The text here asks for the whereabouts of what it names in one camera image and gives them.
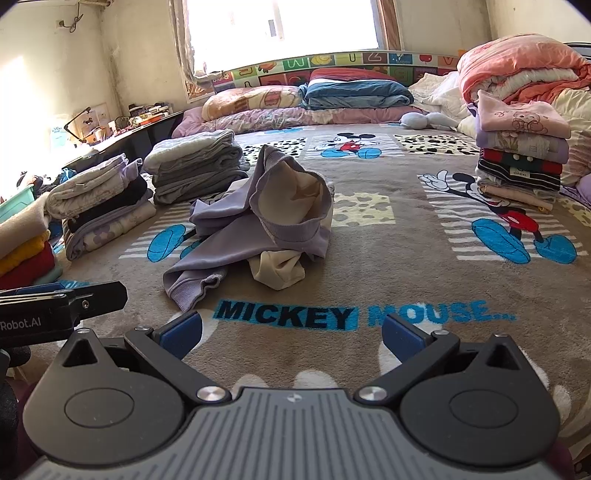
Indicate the wall socket with plug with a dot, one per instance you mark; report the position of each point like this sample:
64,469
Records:
60,23

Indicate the colourful alphabet foam mat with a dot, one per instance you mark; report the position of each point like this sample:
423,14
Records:
295,62

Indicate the cartoon mouse printed blanket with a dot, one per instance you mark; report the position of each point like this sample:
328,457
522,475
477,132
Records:
392,263

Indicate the dark desk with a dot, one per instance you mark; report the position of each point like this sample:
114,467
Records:
138,138

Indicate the rolled pink quilt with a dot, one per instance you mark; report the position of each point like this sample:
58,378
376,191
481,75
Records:
517,60

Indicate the yellow floral pillow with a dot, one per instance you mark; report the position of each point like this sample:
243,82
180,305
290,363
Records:
249,101

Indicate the light blue card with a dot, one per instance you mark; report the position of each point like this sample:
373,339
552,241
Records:
57,136

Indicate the window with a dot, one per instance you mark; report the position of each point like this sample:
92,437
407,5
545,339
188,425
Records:
286,27

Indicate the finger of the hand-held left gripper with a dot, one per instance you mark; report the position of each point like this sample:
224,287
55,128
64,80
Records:
101,300

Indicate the white quilt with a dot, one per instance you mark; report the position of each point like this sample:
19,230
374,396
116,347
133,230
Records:
438,92

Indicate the lace curtain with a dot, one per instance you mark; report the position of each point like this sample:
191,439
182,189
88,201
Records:
187,46

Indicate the stack of white purple clothes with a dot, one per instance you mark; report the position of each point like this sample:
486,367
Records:
101,203

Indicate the blue folded blanket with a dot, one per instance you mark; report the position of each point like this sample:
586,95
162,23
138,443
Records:
355,94

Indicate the light blue plush toy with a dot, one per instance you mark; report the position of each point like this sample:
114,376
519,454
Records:
425,121

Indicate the purple and cream sweatshirt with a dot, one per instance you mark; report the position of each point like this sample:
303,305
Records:
281,221

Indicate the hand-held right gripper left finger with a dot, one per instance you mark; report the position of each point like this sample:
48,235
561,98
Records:
181,333

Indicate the black desk lamp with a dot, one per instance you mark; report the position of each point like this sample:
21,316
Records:
76,119

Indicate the stack of cream yellow red clothes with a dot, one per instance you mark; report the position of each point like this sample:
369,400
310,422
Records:
23,254

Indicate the stack of pink striped clothes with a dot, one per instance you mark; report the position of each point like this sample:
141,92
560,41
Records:
521,138

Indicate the pink curtain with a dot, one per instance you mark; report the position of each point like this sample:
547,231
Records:
390,23

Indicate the green plastic bin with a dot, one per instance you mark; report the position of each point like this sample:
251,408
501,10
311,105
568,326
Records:
16,205

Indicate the red folded blanket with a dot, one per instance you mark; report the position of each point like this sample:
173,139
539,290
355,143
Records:
346,74

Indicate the lilac floral quilt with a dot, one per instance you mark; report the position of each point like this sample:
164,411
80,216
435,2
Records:
258,122

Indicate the pile of books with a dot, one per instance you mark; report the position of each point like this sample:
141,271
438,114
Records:
150,113

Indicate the stack of grey folded clothes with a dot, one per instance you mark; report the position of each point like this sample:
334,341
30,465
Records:
194,166

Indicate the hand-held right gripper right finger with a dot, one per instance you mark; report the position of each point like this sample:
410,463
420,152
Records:
400,337

